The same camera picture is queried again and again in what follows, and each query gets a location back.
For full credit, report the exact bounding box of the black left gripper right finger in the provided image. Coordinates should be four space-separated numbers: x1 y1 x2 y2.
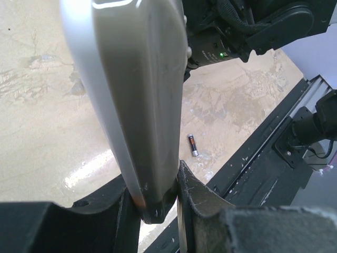
177 161 336 252

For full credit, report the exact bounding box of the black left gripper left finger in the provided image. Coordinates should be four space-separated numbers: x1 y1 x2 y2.
1 176 140 252

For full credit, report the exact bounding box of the grey beige remote control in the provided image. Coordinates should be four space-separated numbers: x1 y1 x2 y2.
60 1 189 224

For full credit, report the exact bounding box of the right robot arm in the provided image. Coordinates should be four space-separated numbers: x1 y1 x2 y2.
176 1 336 252

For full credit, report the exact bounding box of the AAA battery front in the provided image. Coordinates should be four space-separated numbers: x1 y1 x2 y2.
187 134 199 157

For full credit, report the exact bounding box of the aluminium frame rail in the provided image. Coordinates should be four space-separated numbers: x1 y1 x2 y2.
288 75 336 119

